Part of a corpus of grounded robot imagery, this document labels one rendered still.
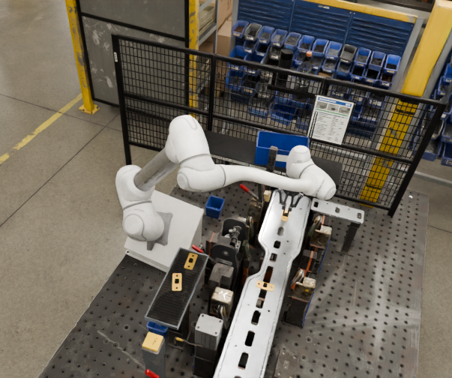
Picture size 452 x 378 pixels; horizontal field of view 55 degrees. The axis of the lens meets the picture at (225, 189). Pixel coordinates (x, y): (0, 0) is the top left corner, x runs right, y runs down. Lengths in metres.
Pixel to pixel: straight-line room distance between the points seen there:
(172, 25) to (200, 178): 2.39
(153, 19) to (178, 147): 2.36
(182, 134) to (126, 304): 1.01
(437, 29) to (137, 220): 1.69
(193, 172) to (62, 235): 2.12
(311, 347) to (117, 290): 1.03
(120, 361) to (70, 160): 2.49
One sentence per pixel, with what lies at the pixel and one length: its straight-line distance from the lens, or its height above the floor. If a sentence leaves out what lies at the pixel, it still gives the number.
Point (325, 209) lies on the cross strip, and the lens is 2.48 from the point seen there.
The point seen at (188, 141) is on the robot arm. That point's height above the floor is 1.64.
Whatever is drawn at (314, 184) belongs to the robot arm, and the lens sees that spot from 1.98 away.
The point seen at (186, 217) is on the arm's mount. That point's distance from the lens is 2.37.
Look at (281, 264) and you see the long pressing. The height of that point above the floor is 1.00.
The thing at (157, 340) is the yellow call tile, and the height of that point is 1.16.
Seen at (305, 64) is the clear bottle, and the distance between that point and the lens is 2.56.
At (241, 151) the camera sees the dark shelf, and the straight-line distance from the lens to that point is 2.70.
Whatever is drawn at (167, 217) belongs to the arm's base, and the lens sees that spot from 2.39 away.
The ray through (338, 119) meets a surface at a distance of 2.61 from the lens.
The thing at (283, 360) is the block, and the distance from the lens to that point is 1.89.
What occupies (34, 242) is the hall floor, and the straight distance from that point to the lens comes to 3.69.
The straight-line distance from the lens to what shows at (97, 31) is 4.41.
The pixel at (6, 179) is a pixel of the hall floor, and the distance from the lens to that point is 4.29.
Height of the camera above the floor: 2.71
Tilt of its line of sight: 43 degrees down
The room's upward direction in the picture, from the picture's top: 5 degrees clockwise
